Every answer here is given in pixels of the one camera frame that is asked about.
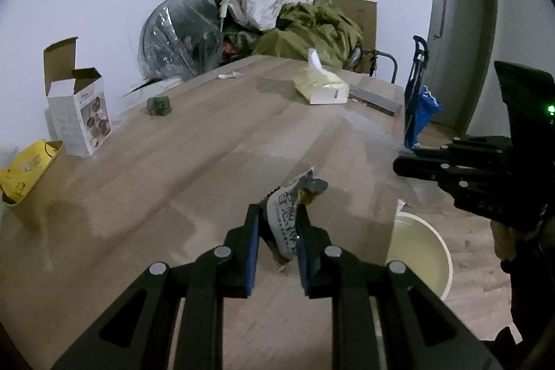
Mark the white open product box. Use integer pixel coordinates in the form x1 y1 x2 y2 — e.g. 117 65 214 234
43 37 112 157

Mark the cream tissue box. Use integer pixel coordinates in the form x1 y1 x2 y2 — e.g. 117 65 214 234
293 49 350 105

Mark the white printed snack wrapper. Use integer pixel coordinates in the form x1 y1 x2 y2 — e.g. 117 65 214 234
259 167 328 266

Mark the plastic wrapped black fan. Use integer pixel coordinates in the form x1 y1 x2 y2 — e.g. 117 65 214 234
138 0 223 81

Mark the small white wrapper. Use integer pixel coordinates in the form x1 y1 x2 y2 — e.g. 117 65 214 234
217 70 242 80

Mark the blue shopping trolley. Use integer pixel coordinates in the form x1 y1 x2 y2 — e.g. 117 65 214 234
404 36 443 149

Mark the operator right hand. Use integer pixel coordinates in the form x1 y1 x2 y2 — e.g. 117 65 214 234
490 221 515 261

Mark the cream round trash bin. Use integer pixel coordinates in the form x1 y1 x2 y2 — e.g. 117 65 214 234
387 212 453 301

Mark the white printed plastic bag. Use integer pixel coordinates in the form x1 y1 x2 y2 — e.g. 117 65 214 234
229 0 314 32

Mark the grey door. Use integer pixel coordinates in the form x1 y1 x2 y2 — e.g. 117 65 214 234
425 0 498 133

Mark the small dark green object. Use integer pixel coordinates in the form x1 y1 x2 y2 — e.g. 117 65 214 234
147 96 172 117

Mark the brown cardboard sheet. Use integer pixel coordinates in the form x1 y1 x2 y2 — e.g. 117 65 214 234
331 0 377 50

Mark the olive green clothes pile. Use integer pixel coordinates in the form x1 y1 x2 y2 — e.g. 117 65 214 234
251 0 364 70

